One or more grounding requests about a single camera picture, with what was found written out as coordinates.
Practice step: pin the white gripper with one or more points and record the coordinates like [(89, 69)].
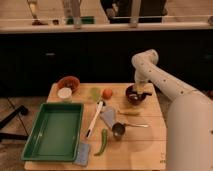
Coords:
[(138, 87)]

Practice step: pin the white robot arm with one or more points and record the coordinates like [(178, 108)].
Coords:
[(189, 118)]

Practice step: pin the purple bowl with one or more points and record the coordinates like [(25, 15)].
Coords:
[(133, 97)]

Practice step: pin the orange bowl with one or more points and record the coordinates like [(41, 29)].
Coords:
[(71, 82)]

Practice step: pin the orange fruit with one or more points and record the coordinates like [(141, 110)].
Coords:
[(107, 93)]

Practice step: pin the grey cloth piece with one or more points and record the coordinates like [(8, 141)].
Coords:
[(108, 116)]

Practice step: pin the metal measuring cup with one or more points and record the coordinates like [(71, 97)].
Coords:
[(119, 129)]

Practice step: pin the green chili pepper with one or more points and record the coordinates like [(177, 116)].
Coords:
[(104, 136)]

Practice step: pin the white cup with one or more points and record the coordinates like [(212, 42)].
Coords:
[(65, 94)]

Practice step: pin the blue sponge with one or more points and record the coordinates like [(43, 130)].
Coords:
[(82, 154)]

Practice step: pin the green plastic tray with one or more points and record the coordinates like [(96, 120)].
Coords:
[(55, 133)]

